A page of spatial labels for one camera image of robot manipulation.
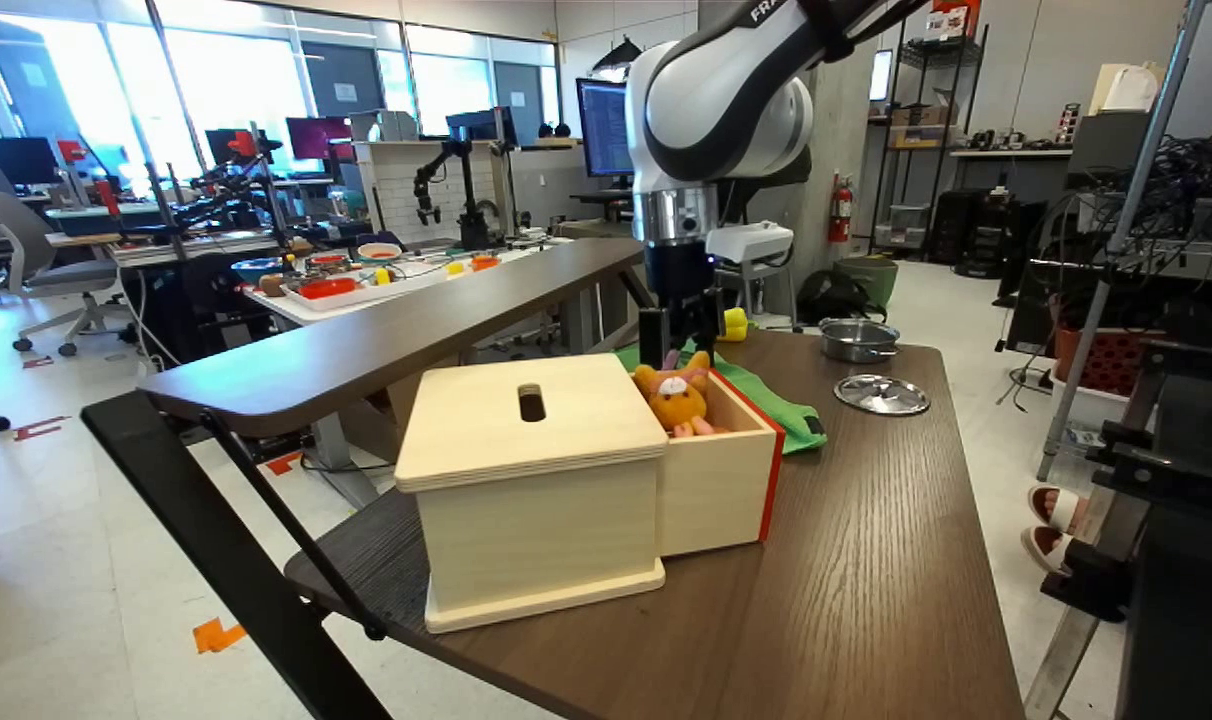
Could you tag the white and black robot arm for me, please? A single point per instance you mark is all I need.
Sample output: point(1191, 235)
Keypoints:
point(726, 106)

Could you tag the grey office chair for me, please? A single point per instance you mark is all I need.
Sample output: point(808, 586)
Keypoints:
point(30, 255)

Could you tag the black metal frame pole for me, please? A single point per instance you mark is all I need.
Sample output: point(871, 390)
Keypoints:
point(217, 562)

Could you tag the computer monitor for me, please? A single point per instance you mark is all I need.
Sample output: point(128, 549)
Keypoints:
point(605, 130)

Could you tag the long white work table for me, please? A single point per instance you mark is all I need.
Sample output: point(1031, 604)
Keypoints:
point(405, 286)

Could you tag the flat metal lid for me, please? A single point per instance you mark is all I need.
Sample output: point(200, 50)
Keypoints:
point(880, 393)

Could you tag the dark wooden table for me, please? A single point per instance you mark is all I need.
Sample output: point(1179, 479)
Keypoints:
point(871, 573)

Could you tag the black storage shelf rack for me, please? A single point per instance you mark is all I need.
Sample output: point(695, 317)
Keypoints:
point(930, 145)

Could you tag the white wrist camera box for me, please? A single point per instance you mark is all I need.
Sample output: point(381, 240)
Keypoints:
point(751, 240)

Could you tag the red fire extinguisher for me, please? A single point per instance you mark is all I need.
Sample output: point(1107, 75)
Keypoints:
point(837, 210)

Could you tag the red plastic crate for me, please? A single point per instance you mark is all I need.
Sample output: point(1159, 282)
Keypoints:
point(1110, 362)

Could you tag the black bag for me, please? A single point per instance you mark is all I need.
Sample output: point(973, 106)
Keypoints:
point(829, 296)

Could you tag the orange plush toy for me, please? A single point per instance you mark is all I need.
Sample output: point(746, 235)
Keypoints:
point(678, 398)

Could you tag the white and red shoe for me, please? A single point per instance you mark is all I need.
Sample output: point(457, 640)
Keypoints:
point(1053, 504)
point(1053, 549)

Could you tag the small metal pot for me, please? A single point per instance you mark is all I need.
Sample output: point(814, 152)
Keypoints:
point(856, 338)

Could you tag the green cloth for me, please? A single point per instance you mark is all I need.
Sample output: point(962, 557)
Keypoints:
point(783, 406)

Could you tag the grey metal pole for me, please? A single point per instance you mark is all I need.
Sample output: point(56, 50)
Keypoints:
point(1127, 225)

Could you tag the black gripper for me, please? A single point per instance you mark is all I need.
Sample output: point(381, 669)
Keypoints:
point(683, 277)

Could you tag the green bin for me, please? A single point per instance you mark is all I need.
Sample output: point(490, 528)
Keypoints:
point(878, 277)

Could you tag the orange tray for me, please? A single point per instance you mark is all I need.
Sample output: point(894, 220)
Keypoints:
point(324, 286)

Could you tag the wooden box with red drawer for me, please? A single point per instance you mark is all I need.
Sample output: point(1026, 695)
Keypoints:
point(539, 504)

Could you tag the dark wooden shelf board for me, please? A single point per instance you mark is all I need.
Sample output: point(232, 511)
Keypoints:
point(365, 342)

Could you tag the black articulated stand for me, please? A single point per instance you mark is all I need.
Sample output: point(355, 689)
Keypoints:
point(469, 214)

